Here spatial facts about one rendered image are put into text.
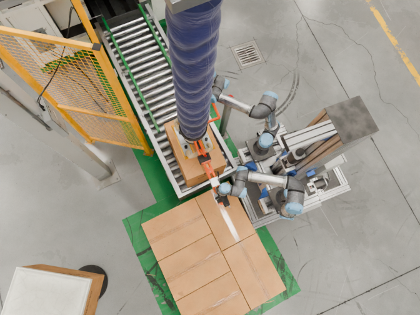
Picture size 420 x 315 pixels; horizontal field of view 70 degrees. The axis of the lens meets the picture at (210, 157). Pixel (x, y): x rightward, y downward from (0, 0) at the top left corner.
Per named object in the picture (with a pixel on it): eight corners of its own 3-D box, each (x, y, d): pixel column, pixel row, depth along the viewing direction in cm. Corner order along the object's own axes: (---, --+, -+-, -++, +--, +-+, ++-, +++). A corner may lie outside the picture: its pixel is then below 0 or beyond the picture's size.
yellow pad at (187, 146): (170, 126, 268) (170, 124, 263) (181, 122, 269) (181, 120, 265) (184, 160, 260) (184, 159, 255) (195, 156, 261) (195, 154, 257)
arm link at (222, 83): (223, 95, 236) (211, 89, 237) (230, 84, 239) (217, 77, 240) (224, 90, 229) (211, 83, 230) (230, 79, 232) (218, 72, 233)
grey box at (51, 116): (54, 115, 229) (34, 97, 200) (61, 113, 230) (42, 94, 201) (63, 137, 224) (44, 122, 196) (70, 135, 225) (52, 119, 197)
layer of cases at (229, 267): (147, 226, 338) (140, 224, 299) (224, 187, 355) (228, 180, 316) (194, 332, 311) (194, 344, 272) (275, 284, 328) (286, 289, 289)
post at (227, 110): (217, 134, 388) (225, 97, 292) (222, 132, 389) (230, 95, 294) (219, 138, 387) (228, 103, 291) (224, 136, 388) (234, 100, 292)
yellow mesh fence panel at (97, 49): (84, 143, 376) (-43, 27, 175) (87, 135, 379) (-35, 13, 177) (152, 157, 376) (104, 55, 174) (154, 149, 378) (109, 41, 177)
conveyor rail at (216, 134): (147, 15, 385) (144, 4, 367) (150, 14, 386) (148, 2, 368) (231, 172, 333) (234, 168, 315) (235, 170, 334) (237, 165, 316)
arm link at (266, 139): (254, 146, 265) (257, 141, 252) (260, 134, 269) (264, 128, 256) (266, 152, 264) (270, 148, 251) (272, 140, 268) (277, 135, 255)
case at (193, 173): (167, 137, 326) (163, 123, 287) (200, 125, 332) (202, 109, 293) (187, 188, 311) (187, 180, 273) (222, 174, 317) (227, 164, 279)
